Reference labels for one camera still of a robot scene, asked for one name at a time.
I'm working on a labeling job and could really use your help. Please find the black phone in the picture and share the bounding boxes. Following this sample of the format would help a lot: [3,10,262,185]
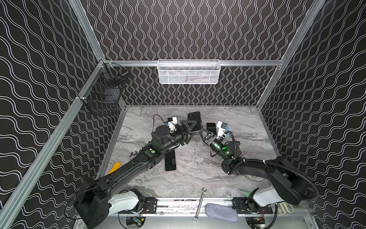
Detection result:
[165,150,176,171]
[187,111,203,134]

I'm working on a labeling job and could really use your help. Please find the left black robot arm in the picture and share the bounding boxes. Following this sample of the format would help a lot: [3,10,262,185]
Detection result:
[73,120,197,229]

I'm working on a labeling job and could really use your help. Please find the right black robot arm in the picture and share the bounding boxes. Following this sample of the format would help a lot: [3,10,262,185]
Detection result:
[200,130,316,208]

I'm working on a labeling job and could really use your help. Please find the grey cloth pad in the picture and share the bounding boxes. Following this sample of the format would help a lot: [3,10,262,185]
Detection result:
[205,203,239,223]

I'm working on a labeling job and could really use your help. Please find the yellow block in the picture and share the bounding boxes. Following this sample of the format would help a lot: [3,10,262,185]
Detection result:
[108,162,122,174]

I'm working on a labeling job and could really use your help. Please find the silver wrench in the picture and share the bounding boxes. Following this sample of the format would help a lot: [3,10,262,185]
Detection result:
[193,188,207,224]

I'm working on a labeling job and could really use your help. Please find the white scissors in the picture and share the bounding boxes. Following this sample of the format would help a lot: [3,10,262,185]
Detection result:
[278,202,294,215]

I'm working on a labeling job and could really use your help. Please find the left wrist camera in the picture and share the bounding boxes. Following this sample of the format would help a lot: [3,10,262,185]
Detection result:
[165,116,177,132]

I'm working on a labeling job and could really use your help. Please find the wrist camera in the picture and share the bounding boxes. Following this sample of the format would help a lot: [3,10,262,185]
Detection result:
[216,121,230,137]
[165,116,177,132]

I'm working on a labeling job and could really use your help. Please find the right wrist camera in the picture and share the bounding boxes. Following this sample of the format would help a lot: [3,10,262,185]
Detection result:
[216,121,230,137]

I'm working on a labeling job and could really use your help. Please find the white wire basket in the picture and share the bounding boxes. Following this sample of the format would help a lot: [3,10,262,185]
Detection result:
[157,59,221,85]

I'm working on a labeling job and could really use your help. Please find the orange handled adjustable wrench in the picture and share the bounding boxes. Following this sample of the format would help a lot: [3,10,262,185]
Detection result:
[129,151,138,159]

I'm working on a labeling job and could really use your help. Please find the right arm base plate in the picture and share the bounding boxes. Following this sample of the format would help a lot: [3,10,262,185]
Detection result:
[232,198,273,215]

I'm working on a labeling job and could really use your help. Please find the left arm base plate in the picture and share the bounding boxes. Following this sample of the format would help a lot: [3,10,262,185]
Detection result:
[119,197,158,215]

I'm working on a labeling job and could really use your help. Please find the black wire basket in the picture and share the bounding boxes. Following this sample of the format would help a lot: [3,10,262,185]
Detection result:
[81,60,130,117]

